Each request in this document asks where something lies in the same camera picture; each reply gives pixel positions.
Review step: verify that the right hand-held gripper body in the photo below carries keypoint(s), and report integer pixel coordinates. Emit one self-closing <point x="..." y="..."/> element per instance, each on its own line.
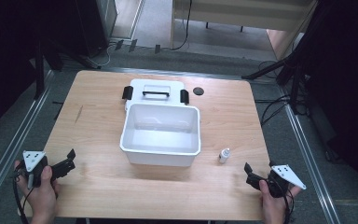
<point x="287" y="175"/>

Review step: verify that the small white dropper bottle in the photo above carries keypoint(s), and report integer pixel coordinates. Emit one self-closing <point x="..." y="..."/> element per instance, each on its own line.
<point x="224" y="156"/>

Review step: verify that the black round table grommet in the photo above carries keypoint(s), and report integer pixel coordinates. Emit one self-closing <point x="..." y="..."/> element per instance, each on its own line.
<point x="198" y="91"/>

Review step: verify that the black tripod stand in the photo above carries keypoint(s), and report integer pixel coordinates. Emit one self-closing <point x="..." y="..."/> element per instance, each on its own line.
<point x="267" y="70"/>

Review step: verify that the person's left hand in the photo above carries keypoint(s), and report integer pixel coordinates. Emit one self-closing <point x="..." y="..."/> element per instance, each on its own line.
<point x="42" y="199"/>

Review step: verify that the person's right hand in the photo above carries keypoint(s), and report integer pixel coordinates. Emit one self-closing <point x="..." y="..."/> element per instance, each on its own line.
<point x="273" y="208"/>

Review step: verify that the white bench furniture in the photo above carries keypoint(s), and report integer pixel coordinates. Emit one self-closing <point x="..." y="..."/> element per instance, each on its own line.
<point x="245" y="14"/>

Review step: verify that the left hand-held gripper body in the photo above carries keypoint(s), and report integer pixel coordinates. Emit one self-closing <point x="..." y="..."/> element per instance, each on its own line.
<point x="32" y="158"/>

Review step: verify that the white plastic storage box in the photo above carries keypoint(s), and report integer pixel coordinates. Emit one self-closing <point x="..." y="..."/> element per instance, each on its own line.
<point x="160" y="137"/>

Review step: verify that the metal floor rail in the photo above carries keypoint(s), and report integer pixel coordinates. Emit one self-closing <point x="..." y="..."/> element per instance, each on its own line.
<point x="180" y="73"/>
<point x="312" y="168"/>
<point x="15" y="143"/>

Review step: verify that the dark cabinet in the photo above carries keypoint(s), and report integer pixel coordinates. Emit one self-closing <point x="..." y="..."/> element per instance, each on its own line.
<point x="96" y="25"/>

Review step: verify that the black metal post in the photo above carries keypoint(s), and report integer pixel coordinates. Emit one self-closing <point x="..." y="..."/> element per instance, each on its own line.
<point x="39" y="71"/>

